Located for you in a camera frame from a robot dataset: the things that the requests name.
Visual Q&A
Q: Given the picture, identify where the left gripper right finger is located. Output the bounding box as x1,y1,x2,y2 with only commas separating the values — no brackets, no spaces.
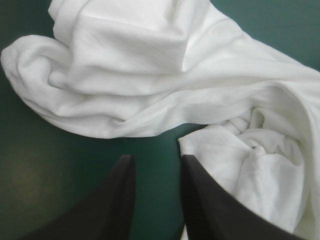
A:
180,154,305,240

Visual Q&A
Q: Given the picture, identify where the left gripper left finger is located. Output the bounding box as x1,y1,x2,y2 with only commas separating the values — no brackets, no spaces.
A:
15,154,136,240

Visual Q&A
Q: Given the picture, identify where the white T-shirt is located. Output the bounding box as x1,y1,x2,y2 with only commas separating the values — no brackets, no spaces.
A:
0,0,320,240

